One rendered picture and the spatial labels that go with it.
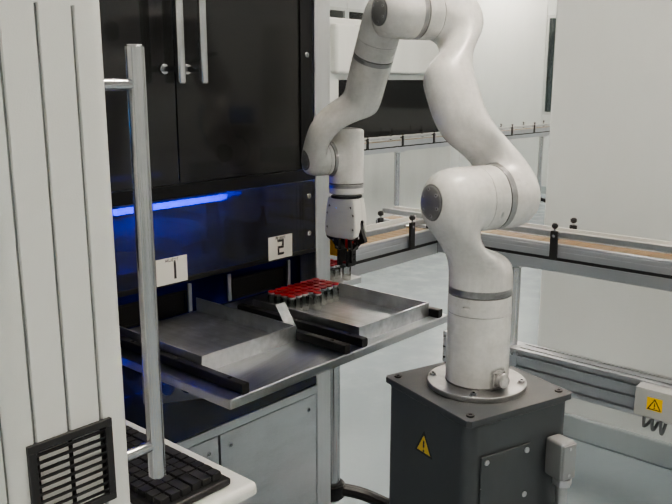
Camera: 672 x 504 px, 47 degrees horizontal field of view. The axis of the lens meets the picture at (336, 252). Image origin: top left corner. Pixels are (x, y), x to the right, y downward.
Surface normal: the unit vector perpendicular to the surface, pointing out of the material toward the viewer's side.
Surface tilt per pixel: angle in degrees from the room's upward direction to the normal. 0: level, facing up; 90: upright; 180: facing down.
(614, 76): 90
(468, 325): 90
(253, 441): 90
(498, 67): 90
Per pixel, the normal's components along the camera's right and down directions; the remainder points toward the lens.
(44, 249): 0.75, 0.14
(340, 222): -0.66, 0.15
